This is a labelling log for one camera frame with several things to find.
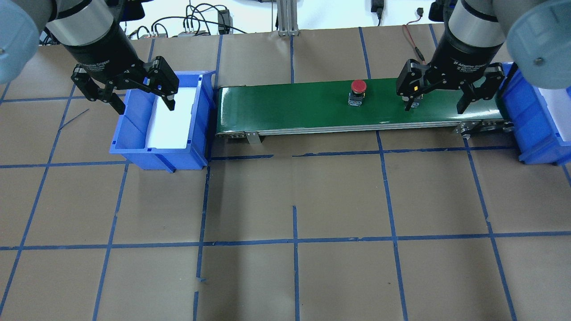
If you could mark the blue left plastic bin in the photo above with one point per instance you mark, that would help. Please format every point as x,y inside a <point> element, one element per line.
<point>131,129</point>

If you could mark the white foam pad right bin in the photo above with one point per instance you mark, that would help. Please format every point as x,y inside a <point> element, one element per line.
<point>558,102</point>

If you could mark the black power adapter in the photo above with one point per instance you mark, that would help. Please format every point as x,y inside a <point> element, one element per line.
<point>225,24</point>

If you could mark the red push button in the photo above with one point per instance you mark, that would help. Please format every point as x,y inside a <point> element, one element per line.
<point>357,93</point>

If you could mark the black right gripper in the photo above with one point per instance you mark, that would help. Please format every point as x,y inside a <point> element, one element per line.
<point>461,57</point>

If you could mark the blue right plastic bin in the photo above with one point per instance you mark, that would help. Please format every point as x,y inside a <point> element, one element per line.
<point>534,129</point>

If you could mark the green conveyor belt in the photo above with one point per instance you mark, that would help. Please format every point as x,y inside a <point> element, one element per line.
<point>252,112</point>

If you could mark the yellow push button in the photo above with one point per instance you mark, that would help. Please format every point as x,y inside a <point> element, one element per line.
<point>414,101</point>

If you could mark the aluminium profile post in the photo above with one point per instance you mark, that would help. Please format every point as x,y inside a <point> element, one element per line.
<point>287,18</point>

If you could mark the blue plastic bin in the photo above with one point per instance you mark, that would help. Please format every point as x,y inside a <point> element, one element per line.
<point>534,129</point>
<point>131,129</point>

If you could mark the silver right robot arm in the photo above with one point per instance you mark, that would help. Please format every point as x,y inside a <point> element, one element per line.
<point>536,34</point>

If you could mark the white foam pad left bin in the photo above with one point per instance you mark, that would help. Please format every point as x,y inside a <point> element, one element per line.
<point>170,129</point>

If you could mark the white foam pad bin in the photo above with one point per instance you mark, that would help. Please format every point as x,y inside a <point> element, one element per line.
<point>558,102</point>
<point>170,129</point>

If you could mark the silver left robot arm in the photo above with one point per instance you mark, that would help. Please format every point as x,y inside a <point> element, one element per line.
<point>72,22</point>

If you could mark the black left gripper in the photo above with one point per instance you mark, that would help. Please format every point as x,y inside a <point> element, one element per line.
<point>99,54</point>

